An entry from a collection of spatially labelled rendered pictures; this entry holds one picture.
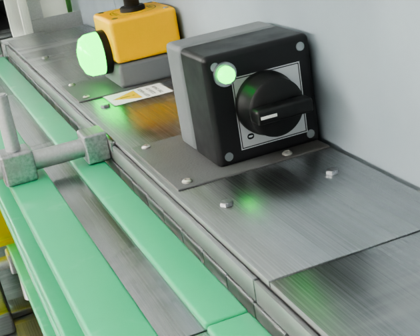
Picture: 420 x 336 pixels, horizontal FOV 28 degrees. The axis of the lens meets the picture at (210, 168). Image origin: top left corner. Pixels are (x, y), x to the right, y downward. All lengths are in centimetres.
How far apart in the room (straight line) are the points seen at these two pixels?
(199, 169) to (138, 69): 28
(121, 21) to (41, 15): 50
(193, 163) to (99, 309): 17
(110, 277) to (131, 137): 21
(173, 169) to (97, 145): 12
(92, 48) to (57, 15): 48
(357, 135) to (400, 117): 6
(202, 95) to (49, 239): 14
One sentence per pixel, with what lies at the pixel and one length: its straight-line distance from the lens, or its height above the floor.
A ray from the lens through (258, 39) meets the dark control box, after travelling 59.
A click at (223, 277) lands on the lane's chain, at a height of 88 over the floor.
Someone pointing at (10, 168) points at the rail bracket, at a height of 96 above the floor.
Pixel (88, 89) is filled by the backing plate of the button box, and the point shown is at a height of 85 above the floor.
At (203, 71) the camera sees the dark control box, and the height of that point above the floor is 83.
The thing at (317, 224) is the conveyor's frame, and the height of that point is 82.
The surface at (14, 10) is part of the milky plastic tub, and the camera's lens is 148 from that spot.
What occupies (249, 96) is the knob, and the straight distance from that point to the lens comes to 56.
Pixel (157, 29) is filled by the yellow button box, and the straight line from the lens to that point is 85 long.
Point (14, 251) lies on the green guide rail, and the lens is 100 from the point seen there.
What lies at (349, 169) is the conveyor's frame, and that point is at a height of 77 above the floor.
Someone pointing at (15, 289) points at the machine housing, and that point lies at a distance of 122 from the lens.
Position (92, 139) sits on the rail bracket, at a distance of 69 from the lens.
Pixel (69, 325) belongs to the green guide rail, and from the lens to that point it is 62.
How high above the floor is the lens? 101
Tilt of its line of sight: 17 degrees down
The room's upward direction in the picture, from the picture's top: 106 degrees counter-clockwise
